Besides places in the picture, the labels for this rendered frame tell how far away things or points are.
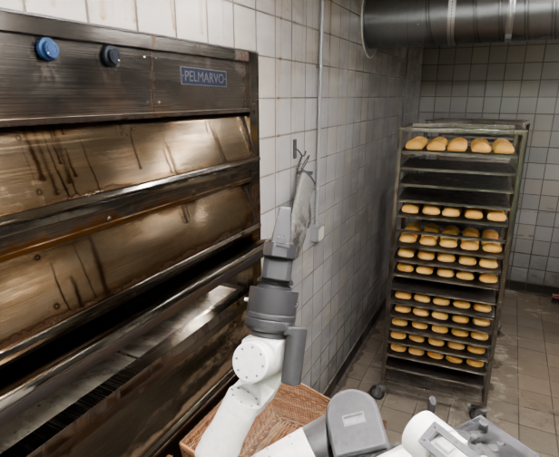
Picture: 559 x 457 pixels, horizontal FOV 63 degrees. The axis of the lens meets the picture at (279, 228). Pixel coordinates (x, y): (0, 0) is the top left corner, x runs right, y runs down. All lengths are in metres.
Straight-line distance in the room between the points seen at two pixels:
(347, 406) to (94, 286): 0.67
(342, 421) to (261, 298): 0.27
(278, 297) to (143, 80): 0.76
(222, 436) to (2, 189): 0.62
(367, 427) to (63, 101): 0.91
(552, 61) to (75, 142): 4.44
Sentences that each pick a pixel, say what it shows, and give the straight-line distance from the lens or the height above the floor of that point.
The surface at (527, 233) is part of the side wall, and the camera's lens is 5.19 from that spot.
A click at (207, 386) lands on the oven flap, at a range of 1.73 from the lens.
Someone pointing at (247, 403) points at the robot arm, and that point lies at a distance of 0.83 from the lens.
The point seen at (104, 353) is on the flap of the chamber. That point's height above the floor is 1.41.
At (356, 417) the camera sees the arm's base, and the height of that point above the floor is 1.40.
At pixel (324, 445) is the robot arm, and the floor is 1.36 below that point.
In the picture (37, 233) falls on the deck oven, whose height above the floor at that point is 1.67.
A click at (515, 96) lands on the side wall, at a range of 5.01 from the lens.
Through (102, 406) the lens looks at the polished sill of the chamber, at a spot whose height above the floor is 1.16.
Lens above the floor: 1.95
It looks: 16 degrees down
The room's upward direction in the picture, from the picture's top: straight up
